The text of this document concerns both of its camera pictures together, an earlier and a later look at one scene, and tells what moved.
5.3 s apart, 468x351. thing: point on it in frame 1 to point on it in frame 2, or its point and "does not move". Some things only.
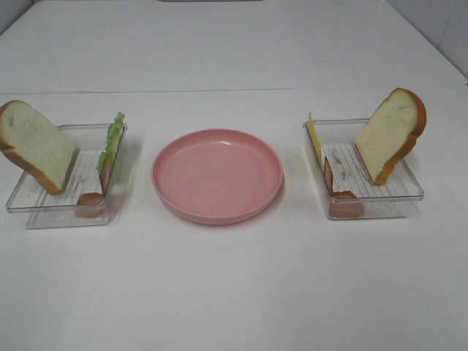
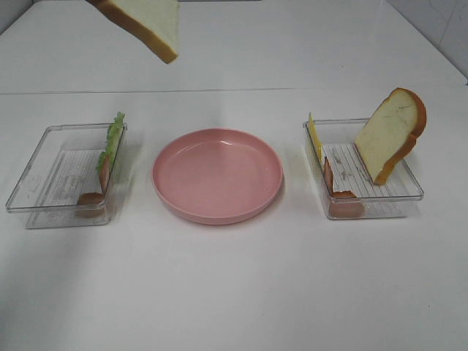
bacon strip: x=342 y=205 does not move
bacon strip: x=92 y=205 does not move
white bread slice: x=36 y=144 to x=111 y=11
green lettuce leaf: x=114 y=135 does not move
